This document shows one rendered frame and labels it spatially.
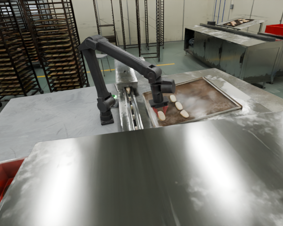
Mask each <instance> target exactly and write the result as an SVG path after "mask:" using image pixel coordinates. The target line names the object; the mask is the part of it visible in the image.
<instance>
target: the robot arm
mask: <svg viewBox="0 0 283 226"><path fill-rule="evenodd" d="M79 50H81V51H82V53H83V55H84V57H85V59H86V61H87V64H88V68H89V70H90V73H91V76H92V78H93V82H94V85H95V88H96V90H97V96H98V98H97V102H98V103H97V107H98V109H99V110H100V120H101V125H102V126H103V125H108V124H112V123H114V119H113V116H112V112H111V108H112V107H115V104H116V100H115V98H114V97H113V96H112V94H111V92H108V90H107V88H106V85H105V82H104V79H103V76H102V73H101V70H100V66H99V63H98V61H97V57H96V53H95V50H98V51H100V52H103V53H105V54H107V55H109V56H111V57H112V58H114V59H116V60H118V61H120V62H121V63H123V64H125V65H127V66H128V67H130V68H132V69H134V70H136V71H137V72H138V73H139V74H141V75H143V76H144V77H145V78H146V79H148V81H149V83H150V88H151V93H152V97H153V99H152V100H149V104H150V107H151V108H152V109H153V110H154V111H155V113H156V114H157V116H158V112H157V108H161V107H163V111H164V115H165V114H166V110H167V108H168V104H167V103H169V100H168V98H167V97H166V96H163V93H173V94H174V93H175V90H176V84H175V82H174V79H169V78H161V74H162V70H161V68H160V67H158V66H156V65H155V64H151V63H149V62H147V61H143V60H141V59H139V58H137V57H136V56H134V55H132V54H130V53H128V52H126V51H125V50H123V49H121V48H119V47H117V46H115V45H113V44H111V43H110V42H108V39H106V38H104V37H102V36H101V35H94V36H89V37H87V38H86V39H85V40H84V41H83V42H82V43H81V44H80V46H79ZM158 117H159V116H158Z"/></svg>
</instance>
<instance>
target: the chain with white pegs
mask: <svg viewBox="0 0 283 226"><path fill-rule="evenodd" d="M116 34H117V33H116ZM116 36H117V35H116ZM117 38H118V37H117ZM117 40H118V39H117ZM118 46H119V42H118ZM127 92H128V98H129V102H130V108H131V112H132V117H133V123H134V128H135V130H137V126H136V122H135V115H134V113H133V105H132V102H131V97H130V94H129V90H127Z"/></svg>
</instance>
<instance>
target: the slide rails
mask: <svg viewBox="0 0 283 226"><path fill-rule="evenodd" d="M124 90H125V95H126V101H127V107H128V114H129V120H130V126H131V130H135V129H134V123H133V118H132V112H131V108H130V103H129V98H128V92H127V90H126V87H124ZM129 93H130V97H131V101H132V105H133V111H134V115H135V120H136V124H137V129H138V130H139V129H141V126H140V122H139V118H138V114H137V110H136V106H135V102H134V98H133V94H132V89H131V87H130V90H129Z"/></svg>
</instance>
